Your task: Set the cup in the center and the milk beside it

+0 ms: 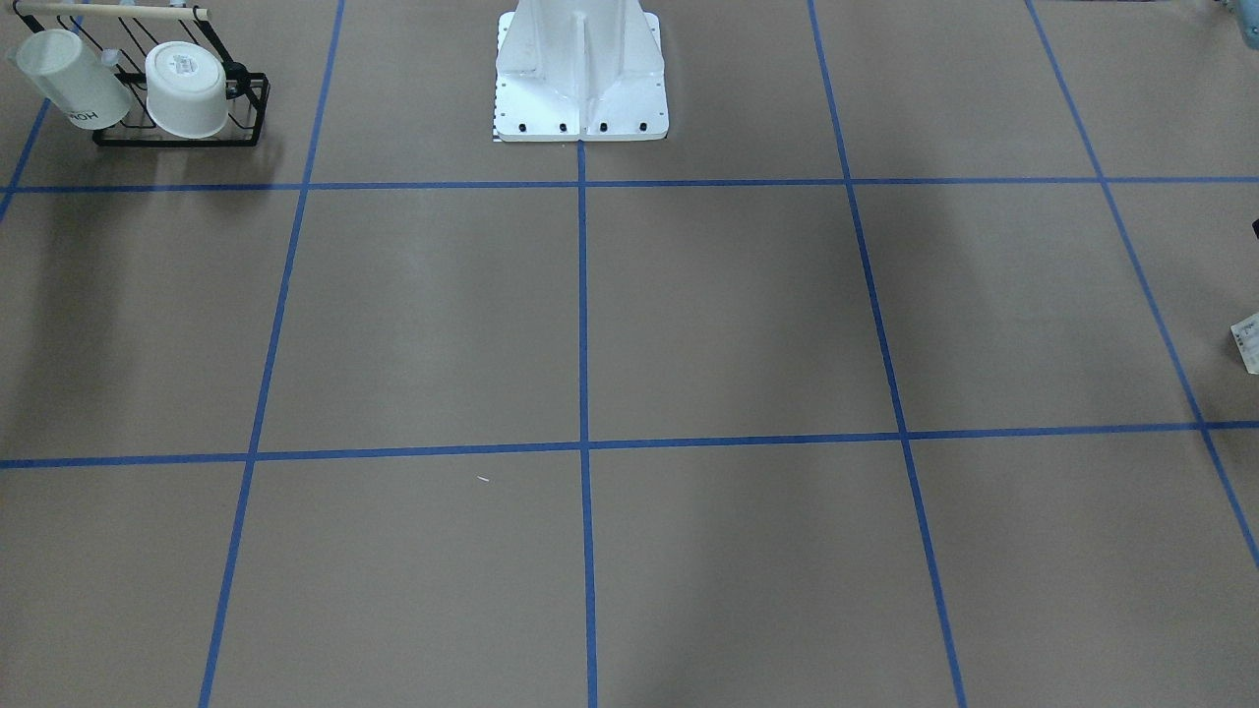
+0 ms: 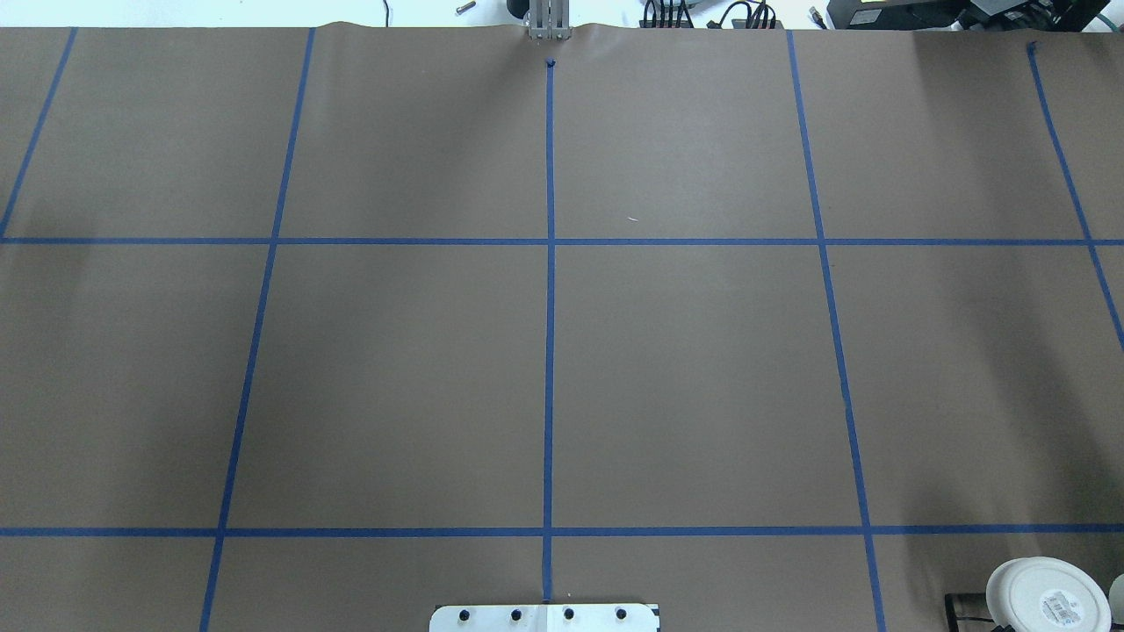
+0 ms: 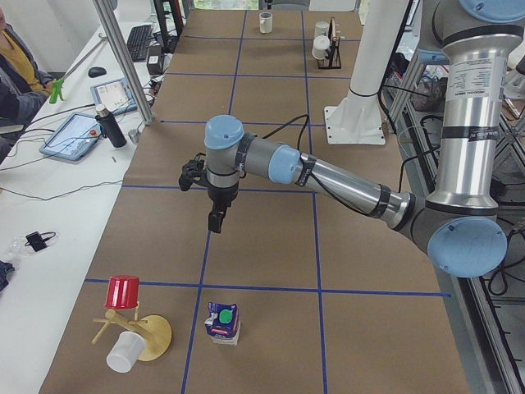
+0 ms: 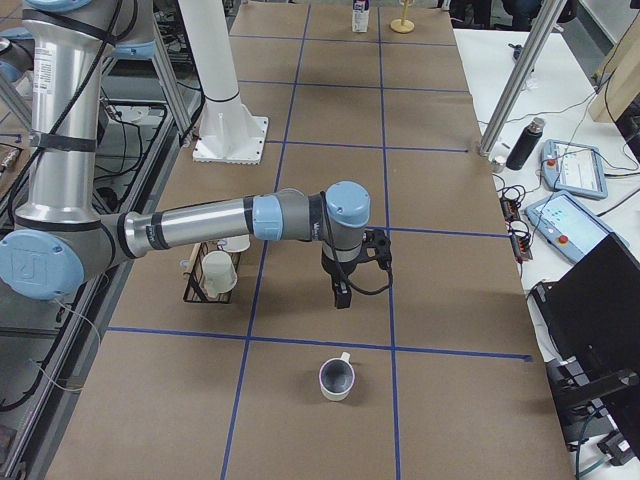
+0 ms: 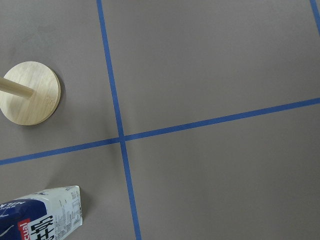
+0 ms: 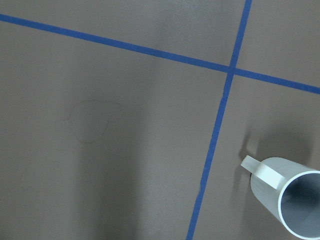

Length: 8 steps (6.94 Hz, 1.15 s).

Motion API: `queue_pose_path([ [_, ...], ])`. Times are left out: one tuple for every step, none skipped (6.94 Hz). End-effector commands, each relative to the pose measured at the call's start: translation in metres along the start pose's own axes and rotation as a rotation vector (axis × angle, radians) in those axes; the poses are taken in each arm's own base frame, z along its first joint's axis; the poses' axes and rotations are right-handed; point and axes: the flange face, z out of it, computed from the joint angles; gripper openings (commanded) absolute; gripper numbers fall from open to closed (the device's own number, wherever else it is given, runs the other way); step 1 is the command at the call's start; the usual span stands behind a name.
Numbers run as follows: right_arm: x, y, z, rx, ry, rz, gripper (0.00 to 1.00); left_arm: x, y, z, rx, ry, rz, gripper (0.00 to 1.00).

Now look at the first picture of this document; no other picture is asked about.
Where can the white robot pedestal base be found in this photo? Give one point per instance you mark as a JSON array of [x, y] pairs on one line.
[[579, 71]]

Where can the milk carton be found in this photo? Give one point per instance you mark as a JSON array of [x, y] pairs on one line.
[[1245, 336]]

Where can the white mug with lettering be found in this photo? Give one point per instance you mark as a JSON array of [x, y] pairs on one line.
[[60, 66]]

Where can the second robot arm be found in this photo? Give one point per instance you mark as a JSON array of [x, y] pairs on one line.
[[1245, 15]]

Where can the black wire cup rack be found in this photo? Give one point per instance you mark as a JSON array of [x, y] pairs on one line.
[[138, 75]]

